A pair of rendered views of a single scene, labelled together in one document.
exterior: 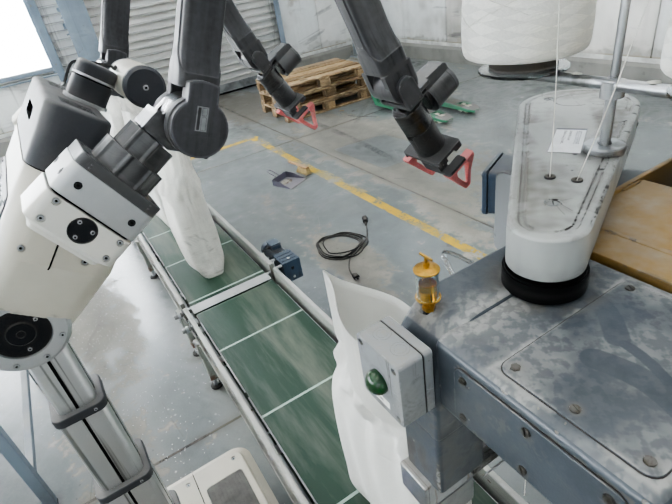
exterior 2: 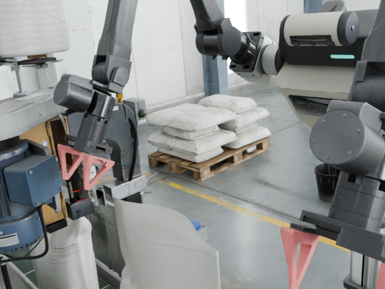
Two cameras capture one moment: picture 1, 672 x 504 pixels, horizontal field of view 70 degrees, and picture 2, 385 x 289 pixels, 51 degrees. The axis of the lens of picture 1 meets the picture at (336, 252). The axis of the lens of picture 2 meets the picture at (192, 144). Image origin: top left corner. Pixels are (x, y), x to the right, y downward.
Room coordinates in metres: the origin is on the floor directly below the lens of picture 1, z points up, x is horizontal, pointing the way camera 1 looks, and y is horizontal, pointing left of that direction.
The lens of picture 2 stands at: (1.77, -0.22, 1.59)
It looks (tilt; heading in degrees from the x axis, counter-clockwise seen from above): 18 degrees down; 165
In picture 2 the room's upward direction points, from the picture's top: 5 degrees counter-clockwise
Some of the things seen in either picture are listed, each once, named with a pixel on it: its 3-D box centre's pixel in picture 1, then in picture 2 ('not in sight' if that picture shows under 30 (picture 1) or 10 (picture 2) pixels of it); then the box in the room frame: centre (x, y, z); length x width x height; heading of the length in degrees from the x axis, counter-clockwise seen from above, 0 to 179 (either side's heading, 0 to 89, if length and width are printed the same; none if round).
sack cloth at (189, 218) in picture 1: (183, 199); not in sight; (2.28, 0.71, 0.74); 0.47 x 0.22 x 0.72; 25
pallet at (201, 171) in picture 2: not in sight; (210, 151); (-2.50, 1.13, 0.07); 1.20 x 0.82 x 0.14; 119
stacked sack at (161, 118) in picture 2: not in sight; (176, 114); (-2.53, 0.78, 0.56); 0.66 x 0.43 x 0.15; 114
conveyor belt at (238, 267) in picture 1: (171, 221); not in sight; (2.93, 1.04, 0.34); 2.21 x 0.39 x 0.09; 27
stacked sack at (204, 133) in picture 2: not in sight; (187, 127); (-2.34, 0.84, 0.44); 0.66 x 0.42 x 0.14; 21
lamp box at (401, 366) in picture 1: (395, 370); (134, 112); (0.38, -0.04, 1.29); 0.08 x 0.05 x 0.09; 27
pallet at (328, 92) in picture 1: (314, 87); not in sight; (6.48, -0.09, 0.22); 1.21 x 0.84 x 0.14; 117
